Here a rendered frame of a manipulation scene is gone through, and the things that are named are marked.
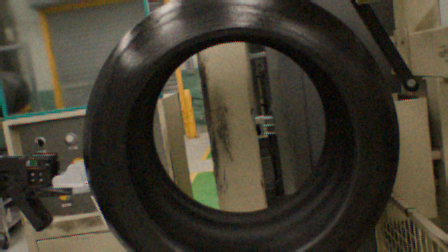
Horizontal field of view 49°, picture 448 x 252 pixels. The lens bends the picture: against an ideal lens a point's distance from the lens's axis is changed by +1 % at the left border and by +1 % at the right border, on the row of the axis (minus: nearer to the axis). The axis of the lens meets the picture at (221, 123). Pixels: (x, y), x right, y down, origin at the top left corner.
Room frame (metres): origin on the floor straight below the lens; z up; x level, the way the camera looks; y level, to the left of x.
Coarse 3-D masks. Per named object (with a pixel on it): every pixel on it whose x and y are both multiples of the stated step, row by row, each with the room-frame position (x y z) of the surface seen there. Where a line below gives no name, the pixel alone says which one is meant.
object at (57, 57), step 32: (0, 0) 1.67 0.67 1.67; (32, 0) 1.66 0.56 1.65; (64, 0) 1.66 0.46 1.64; (96, 0) 1.65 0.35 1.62; (128, 0) 1.65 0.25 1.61; (0, 32) 1.67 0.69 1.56; (32, 32) 1.66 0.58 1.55; (64, 32) 1.66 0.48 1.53; (96, 32) 1.65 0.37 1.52; (0, 64) 1.67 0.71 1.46; (32, 64) 1.67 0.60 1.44; (64, 64) 1.66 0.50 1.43; (96, 64) 1.65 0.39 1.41; (0, 96) 1.67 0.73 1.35; (32, 96) 1.67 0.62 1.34; (64, 96) 1.66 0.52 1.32; (160, 96) 1.64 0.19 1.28
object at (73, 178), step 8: (72, 168) 0.96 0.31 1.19; (56, 176) 0.96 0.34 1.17; (64, 176) 0.96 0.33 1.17; (72, 176) 0.96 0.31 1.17; (80, 176) 0.96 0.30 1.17; (56, 184) 0.96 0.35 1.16; (64, 184) 0.96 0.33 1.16; (72, 184) 0.96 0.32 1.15; (80, 184) 0.96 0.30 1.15; (88, 184) 0.97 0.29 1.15; (72, 192) 0.95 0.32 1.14; (80, 192) 0.96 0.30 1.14
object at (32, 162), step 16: (0, 160) 0.97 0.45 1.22; (16, 160) 0.97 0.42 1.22; (32, 160) 0.95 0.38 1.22; (48, 160) 0.98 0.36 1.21; (0, 176) 0.98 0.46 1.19; (16, 176) 0.97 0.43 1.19; (32, 176) 0.96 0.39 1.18; (48, 176) 0.96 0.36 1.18; (0, 192) 0.97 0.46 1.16; (32, 192) 0.96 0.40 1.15
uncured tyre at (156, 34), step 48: (192, 0) 0.87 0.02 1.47; (240, 0) 0.85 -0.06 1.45; (288, 0) 0.86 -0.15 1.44; (144, 48) 0.85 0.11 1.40; (192, 48) 1.13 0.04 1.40; (288, 48) 1.11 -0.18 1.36; (336, 48) 0.83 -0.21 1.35; (96, 96) 0.87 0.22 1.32; (144, 96) 1.13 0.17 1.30; (336, 96) 1.11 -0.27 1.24; (384, 96) 0.84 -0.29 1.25; (96, 144) 0.85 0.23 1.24; (144, 144) 1.13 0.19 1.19; (336, 144) 1.11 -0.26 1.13; (384, 144) 0.83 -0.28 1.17; (96, 192) 0.87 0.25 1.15; (144, 192) 1.11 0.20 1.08; (336, 192) 1.09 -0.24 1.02; (384, 192) 0.84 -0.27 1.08; (144, 240) 0.85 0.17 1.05; (192, 240) 1.09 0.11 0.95; (240, 240) 1.11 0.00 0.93; (288, 240) 1.08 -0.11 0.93; (336, 240) 0.83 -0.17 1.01
